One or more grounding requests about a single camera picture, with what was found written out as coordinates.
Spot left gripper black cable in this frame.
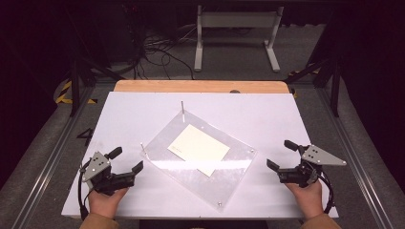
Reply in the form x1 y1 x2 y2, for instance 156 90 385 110
76 160 94 221

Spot painting postcard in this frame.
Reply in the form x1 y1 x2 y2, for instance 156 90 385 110
166 123 231 177

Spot clear acrylic photo frame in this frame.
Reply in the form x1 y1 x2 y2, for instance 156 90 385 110
139 100 258 213

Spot person's right hand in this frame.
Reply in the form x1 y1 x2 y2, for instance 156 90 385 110
284 179 324 220

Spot white metal stand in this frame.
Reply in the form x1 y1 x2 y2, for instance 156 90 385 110
194 4 285 73

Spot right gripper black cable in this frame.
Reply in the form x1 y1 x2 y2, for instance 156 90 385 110
317 173 336 215

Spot yellow black hazard tape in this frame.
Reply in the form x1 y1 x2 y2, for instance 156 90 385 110
55 79 98 105
287 63 321 99

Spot black metal stand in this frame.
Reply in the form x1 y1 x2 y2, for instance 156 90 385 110
63 9 126 117
286 9 344 118

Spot wooden table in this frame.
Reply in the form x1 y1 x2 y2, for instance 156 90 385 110
113 79 290 94

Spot white board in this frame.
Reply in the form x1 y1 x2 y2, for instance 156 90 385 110
60 91 339 220

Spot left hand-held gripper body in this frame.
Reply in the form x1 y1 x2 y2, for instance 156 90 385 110
80 151 138 197

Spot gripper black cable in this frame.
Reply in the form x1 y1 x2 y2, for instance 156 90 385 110
317 173 336 215
76 160 94 221

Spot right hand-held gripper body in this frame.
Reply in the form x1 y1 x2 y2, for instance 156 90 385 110
276 144 348 189

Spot aluminium floor rail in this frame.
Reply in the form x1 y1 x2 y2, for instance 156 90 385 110
11 83 106 229
313 85 397 229

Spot person's left hand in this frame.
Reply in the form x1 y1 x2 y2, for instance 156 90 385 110
88 187 130 219

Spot bundle of black floor cables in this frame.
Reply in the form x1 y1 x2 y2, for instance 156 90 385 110
127 23 200 80

